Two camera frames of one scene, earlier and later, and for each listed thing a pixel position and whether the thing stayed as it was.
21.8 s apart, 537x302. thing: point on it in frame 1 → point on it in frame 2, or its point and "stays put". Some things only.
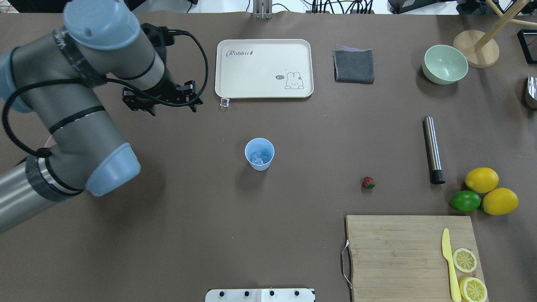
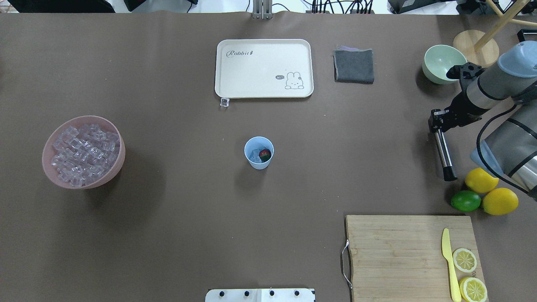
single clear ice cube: [225, 102] stays put
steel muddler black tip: [436, 175] → [445, 155]
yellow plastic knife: [456, 295] stays put
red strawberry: [368, 182] → [265, 155]
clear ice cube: [256, 158] stays put
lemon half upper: [473, 289] stays put
